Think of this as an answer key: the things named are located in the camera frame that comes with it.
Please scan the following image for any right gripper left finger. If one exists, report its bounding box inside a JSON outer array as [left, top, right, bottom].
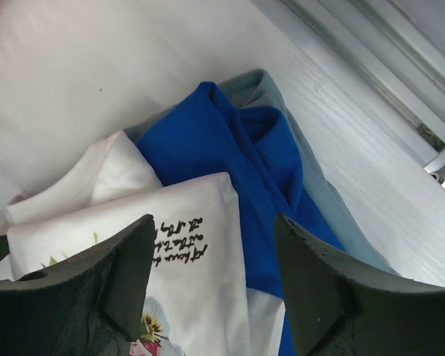
[[0, 215, 156, 355]]

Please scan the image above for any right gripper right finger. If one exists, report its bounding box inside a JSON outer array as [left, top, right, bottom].
[[274, 214, 445, 356]]

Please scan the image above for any white floral t shirt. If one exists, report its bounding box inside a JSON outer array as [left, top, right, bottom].
[[7, 132, 285, 355]]

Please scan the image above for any folded light blue t shirt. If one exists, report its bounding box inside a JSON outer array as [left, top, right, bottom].
[[125, 67, 394, 275]]

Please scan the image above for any aluminium frame rail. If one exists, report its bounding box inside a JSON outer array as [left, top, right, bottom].
[[284, 1, 445, 190]]

